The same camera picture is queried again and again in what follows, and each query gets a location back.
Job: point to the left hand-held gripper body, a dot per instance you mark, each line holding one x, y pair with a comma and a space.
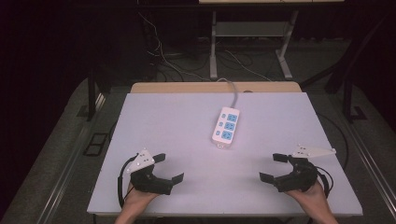
148, 182

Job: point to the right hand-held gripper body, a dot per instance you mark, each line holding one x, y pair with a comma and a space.
299, 175

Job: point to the person's left hand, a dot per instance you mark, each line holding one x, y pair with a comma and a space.
137, 200

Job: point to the person's right hand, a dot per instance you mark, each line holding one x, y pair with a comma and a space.
311, 199

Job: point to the white power strip blue sockets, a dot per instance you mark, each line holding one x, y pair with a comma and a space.
226, 127

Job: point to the wooden table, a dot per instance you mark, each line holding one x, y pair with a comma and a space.
214, 87

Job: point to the black metal stand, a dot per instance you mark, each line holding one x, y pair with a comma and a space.
350, 99

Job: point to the black rectangular floor frame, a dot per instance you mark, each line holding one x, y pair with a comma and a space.
95, 144

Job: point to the aluminium floor rail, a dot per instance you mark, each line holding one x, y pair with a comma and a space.
370, 161
67, 168

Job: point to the white metal table frame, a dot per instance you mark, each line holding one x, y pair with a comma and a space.
249, 29

